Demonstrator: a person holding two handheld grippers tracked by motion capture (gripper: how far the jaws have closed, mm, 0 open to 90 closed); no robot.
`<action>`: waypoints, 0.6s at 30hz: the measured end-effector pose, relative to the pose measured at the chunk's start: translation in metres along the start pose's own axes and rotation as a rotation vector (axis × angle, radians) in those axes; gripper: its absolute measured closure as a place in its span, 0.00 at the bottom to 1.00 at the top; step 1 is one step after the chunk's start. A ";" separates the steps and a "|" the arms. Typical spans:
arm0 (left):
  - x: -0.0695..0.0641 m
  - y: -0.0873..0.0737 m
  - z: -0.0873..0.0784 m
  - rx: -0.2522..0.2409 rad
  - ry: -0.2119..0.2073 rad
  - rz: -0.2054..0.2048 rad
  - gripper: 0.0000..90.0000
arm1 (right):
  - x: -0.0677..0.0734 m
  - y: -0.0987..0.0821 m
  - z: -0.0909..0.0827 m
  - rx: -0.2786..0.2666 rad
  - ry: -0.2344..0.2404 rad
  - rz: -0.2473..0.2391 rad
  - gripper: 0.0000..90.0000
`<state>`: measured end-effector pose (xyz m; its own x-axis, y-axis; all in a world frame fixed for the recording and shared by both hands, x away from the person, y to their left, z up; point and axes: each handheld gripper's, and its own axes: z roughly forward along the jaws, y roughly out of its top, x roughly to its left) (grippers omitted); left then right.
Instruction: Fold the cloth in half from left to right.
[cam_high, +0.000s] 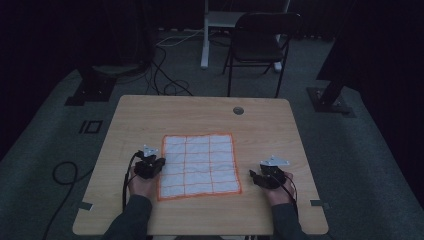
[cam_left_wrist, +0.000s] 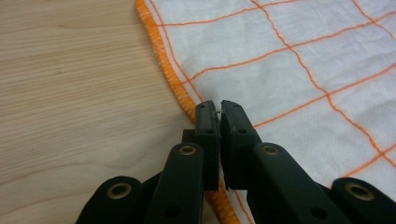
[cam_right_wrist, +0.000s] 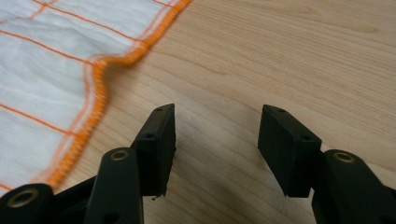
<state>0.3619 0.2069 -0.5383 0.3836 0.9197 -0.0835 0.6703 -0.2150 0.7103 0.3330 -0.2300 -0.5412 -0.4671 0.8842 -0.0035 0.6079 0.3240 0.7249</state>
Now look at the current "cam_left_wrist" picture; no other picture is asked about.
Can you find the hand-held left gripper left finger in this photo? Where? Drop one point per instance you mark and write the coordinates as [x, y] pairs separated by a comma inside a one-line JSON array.
[[205, 146]]

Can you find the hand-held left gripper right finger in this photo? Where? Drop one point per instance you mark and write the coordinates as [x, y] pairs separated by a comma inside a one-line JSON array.
[[239, 146]]

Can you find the white cloth with orange checks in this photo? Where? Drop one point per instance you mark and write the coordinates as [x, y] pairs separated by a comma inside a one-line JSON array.
[[280, 77]]

